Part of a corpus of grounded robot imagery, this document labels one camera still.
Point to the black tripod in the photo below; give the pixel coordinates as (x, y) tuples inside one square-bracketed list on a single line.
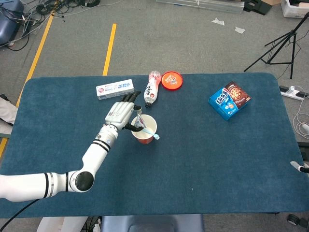
[(293, 55)]

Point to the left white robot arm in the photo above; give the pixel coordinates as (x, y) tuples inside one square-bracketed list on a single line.
[(94, 154)]

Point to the white power strip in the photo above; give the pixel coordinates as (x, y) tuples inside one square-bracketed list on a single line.
[(289, 91)]

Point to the black caster wheel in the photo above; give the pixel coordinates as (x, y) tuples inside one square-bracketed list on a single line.
[(293, 220)]

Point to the white paper scrap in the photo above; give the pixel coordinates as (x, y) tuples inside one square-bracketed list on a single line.
[(239, 30), (218, 21)]

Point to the dark blue machine base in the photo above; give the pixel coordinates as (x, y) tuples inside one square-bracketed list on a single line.
[(8, 21)]

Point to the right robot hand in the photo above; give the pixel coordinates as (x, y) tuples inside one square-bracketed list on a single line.
[(299, 167)]

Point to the blue table cloth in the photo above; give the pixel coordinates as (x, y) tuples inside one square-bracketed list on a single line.
[(193, 157)]

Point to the light blue toothbrush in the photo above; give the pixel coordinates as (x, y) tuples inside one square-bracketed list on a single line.
[(154, 135)]

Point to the white storage bin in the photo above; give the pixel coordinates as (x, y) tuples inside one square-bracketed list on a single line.
[(293, 10)]

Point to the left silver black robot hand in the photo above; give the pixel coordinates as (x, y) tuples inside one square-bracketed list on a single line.
[(119, 112)]

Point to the grey aluminium rail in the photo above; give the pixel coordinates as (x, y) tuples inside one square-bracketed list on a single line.
[(205, 6)]

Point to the red round lid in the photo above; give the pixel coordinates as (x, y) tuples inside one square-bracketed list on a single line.
[(172, 80)]

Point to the red paper cup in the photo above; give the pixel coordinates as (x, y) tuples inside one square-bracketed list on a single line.
[(144, 140)]

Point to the clear bottle with white label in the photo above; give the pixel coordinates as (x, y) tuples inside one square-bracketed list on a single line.
[(151, 90)]

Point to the white toothpaste carton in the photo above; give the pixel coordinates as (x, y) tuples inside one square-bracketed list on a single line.
[(111, 90)]

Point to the white toothpaste tube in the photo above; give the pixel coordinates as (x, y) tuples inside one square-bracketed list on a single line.
[(139, 122)]

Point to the blue cookie box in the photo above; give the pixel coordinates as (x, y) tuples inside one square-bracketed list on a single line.
[(229, 104)]

